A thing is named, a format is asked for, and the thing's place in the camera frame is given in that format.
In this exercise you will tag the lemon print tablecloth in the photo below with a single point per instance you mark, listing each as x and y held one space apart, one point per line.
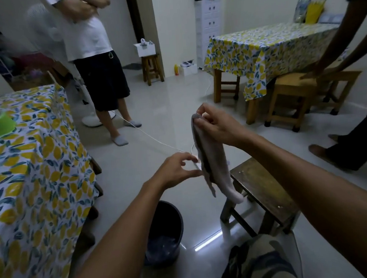
259 49
32 187

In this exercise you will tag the flat grey pad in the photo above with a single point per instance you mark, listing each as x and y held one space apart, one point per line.
332 18

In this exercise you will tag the tall wooden stool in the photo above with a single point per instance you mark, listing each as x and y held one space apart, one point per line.
152 59

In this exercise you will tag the low white box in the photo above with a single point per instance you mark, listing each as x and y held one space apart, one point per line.
189 69

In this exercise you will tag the person's left forearm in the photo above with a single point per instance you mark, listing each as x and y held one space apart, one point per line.
116 250

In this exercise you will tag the person's right forearm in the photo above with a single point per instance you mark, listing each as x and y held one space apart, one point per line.
328 202

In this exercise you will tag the dark wooden table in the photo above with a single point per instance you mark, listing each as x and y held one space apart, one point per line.
95 164

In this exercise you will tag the dark door frame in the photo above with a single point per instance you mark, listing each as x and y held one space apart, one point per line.
134 14

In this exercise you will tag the light pink cleaning cloth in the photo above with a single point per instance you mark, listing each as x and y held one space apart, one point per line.
219 169

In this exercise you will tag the white open box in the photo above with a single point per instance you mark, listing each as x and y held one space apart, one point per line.
144 50

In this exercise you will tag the person's right hand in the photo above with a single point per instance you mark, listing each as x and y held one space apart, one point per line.
224 127

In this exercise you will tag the small dark wooden stool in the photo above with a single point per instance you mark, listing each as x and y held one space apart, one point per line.
263 185

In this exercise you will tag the brown cardboard box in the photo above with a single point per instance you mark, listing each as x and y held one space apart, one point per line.
39 79

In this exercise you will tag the small yellow bottle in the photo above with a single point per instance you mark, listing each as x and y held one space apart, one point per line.
176 70

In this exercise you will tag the yellow bag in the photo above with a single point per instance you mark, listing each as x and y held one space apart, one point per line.
314 13

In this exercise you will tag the light wooden table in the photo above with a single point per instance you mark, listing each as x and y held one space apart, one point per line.
252 111

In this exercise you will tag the black plastic bucket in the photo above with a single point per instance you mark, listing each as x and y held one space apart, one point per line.
165 227

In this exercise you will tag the shiny snack packet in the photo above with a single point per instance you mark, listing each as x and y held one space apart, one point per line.
300 9

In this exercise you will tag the person's left hand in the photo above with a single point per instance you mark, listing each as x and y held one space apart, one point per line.
170 173

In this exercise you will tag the white drawer cabinet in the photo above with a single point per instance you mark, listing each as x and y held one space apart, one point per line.
208 31

